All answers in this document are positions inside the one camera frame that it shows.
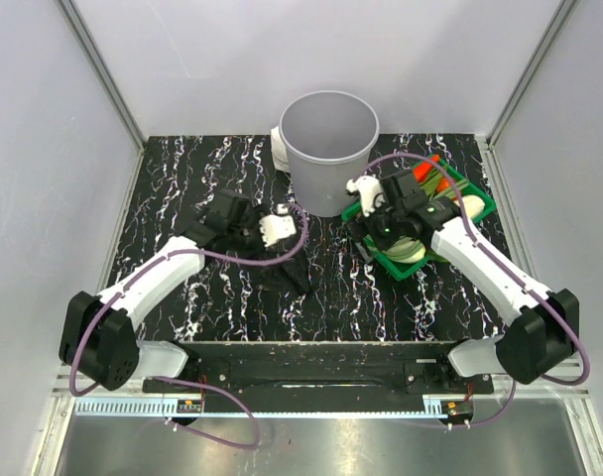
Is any black plastic trash bag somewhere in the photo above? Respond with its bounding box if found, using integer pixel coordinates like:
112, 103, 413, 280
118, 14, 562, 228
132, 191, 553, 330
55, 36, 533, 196
210, 237, 312, 297

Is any green plastic vegetable basket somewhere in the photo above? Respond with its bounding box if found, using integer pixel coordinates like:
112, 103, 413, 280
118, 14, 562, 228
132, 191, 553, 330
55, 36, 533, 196
341, 155, 496, 282

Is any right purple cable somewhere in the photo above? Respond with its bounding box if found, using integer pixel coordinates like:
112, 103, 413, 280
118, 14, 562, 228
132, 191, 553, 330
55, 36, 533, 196
353, 151, 592, 430

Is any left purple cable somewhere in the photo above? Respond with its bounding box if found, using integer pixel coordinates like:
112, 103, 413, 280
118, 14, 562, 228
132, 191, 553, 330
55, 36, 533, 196
68, 202, 311, 451

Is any grey plastic trash bin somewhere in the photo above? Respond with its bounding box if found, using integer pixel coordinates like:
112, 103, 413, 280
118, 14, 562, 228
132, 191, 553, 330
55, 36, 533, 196
279, 90, 380, 218

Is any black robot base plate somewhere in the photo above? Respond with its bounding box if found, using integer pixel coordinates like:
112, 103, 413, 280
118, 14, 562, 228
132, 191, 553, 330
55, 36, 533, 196
141, 339, 496, 416

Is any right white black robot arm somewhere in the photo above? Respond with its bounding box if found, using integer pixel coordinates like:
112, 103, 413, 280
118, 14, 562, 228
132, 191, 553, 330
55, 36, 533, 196
346, 171, 579, 393

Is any orange toy carrot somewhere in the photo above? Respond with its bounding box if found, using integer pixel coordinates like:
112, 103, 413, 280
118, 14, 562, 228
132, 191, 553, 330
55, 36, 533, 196
413, 162, 436, 183

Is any green toy bean bundle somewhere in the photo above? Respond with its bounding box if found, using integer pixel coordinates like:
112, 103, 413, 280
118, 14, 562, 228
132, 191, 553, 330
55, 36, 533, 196
382, 237, 426, 264

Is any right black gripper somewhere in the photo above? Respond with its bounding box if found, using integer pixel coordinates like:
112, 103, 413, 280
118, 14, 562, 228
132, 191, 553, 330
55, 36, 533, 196
342, 193, 405, 264

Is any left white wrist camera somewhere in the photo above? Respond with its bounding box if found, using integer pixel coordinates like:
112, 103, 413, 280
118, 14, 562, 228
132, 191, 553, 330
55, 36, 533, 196
258, 204, 297, 248

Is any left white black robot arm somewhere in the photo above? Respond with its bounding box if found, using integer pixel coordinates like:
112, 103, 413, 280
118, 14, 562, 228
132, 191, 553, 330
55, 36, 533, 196
59, 189, 269, 392

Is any aluminium frame rail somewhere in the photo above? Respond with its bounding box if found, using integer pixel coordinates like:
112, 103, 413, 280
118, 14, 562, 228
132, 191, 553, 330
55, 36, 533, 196
55, 0, 147, 151

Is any white crumpled paper towel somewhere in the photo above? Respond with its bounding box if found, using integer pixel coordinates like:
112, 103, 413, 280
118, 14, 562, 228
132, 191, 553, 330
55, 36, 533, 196
271, 126, 291, 174

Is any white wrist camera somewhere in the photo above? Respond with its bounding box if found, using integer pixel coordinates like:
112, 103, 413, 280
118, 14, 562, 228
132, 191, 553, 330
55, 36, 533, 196
258, 204, 297, 248
346, 176, 387, 217

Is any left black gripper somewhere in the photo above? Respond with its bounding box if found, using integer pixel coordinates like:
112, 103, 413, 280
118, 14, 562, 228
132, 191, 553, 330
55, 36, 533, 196
228, 205, 284, 272

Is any purple cable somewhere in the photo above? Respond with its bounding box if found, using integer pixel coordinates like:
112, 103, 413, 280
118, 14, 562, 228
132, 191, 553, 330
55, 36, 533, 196
353, 151, 592, 430
68, 202, 311, 451

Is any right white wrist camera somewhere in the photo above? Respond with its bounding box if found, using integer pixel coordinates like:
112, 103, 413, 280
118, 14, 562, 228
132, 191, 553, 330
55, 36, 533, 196
346, 176, 387, 217

